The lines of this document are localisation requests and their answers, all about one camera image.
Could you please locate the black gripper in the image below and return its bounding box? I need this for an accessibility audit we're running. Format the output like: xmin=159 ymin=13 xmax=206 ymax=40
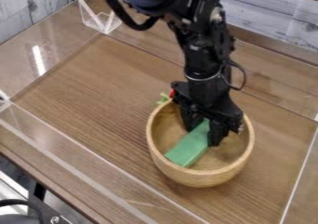
xmin=171 ymin=73 xmax=243 ymax=147

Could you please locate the clear acrylic tray wall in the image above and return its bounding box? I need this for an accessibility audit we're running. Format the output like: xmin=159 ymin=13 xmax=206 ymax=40
xmin=0 ymin=98 xmax=207 ymax=224

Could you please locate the green rectangular block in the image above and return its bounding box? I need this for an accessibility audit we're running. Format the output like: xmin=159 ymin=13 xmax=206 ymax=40
xmin=164 ymin=120 xmax=209 ymax=167

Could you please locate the clear acrylic corner bracket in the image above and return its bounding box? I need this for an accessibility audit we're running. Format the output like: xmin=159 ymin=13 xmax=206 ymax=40
xmin=79 ymin=0 xmax=122 ymax=34

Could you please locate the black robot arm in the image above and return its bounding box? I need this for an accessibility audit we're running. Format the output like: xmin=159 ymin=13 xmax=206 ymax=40
xmin=124 ymin=0 xmax=243 ymax=146

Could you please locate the red toy strawberry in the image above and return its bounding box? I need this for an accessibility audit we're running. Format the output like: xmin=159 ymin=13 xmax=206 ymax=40
xmin=156 ymin=90 xmax=175 ymax=105

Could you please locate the wooden bowl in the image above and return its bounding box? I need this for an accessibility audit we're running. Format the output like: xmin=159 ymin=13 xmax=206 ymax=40
xmin=146 ymin=100 xmax=255 ymax=188

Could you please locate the black metal table frame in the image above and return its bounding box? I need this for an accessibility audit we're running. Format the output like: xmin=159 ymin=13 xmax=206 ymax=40
xmin=0 ymin=159 xmax=84 ymax=224

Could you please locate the black cable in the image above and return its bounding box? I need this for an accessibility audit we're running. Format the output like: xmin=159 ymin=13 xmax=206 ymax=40
xmin=0 ymin=197 xmax=43 ymax=224

